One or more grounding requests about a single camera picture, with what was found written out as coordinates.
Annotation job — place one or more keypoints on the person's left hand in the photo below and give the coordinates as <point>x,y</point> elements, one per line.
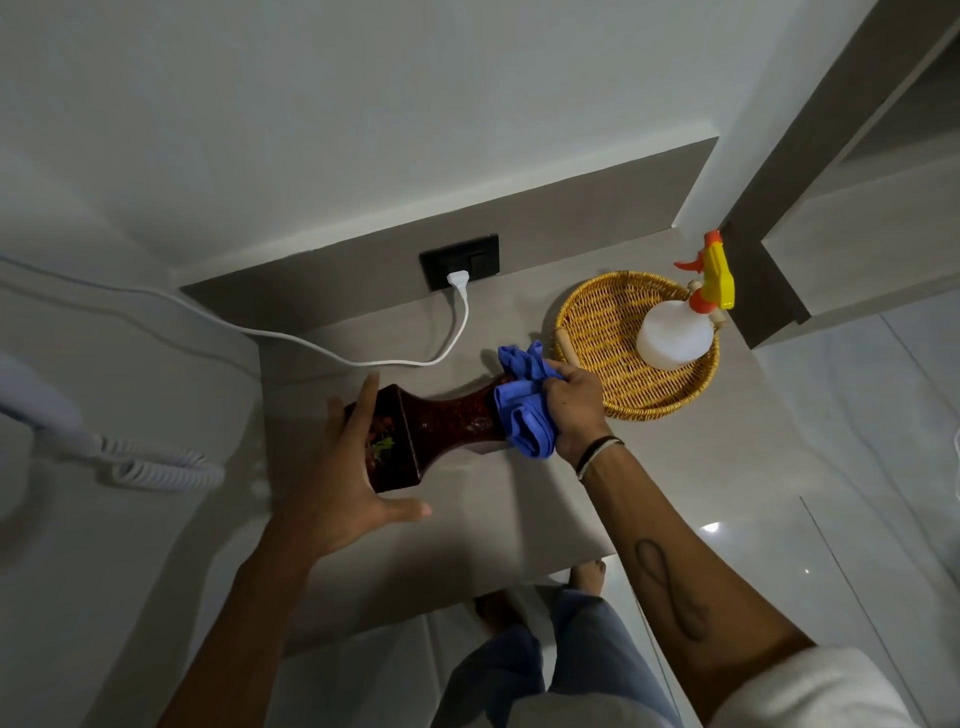
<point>330,502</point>

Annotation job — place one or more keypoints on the person's right hand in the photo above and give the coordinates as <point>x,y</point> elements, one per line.
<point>579,412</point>

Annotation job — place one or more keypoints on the person's right fingers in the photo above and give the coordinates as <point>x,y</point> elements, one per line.
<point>559,370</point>

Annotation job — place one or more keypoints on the person's left thumb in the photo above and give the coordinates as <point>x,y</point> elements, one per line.
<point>405,512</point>

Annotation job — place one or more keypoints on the person's left middle finger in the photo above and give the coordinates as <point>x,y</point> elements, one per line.
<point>335,424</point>

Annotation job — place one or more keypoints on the blue cleaning cloth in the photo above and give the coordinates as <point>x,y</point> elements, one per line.
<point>525,412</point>

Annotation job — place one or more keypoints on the dark red lacquered vase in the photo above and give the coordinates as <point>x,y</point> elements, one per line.
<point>435,427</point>

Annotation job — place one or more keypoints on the person's right forearm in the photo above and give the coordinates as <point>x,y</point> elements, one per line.
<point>675,585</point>

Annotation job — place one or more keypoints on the person's left forearm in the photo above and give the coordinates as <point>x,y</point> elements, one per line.
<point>240,637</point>

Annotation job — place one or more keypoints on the round wicker basket tray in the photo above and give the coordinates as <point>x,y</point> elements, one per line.
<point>604,330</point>

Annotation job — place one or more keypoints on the black wristband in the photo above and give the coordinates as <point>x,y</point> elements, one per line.
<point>592,450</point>

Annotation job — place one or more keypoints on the grey wristband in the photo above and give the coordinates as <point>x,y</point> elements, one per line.
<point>600,456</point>

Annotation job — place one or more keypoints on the white spray bottle yellow trigger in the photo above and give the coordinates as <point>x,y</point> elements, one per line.
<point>675,334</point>

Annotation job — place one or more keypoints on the white power plug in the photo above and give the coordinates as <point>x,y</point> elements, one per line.
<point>458,282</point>

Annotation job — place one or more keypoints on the person's left foot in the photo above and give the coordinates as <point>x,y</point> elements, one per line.
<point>499,613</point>

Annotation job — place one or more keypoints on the person's foot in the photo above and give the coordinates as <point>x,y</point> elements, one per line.
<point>587,577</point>
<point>499,613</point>

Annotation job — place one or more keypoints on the person's right foot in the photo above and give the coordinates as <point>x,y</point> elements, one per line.
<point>587,577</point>

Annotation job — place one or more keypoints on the person's blue jeans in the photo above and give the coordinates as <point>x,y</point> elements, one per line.
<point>585,660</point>

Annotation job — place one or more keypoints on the grey wooden shelf unit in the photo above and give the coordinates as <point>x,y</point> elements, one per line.
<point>840,187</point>

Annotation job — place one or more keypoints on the person's white sleeve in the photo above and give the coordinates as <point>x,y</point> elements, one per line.
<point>814,694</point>

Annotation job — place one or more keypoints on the black wall socket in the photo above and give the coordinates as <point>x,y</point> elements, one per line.
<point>472,259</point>

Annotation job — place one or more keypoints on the white wall hair dryer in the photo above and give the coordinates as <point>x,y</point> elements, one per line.
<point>34,405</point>

